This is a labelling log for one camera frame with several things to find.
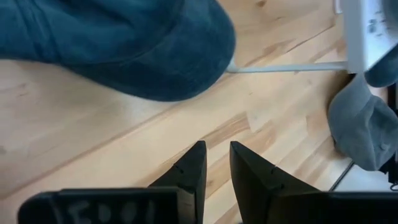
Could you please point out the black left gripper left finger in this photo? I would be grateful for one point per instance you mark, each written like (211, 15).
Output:
(174, 202)

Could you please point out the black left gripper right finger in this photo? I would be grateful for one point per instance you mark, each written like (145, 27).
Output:
(264, 199)

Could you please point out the light grey baseball cap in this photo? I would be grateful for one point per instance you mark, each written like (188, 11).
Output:
(360, 130)

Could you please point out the navy blue baseball cap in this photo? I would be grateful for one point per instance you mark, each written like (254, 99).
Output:
(124, 46)

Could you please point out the dark grey baseball cap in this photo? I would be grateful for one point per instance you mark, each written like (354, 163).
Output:
(382, 71)

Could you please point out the white perforated metal shelf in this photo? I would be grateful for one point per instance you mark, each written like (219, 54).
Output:
(354, 31)

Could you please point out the black table camera mount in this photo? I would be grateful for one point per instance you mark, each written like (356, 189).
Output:
(392, 174)

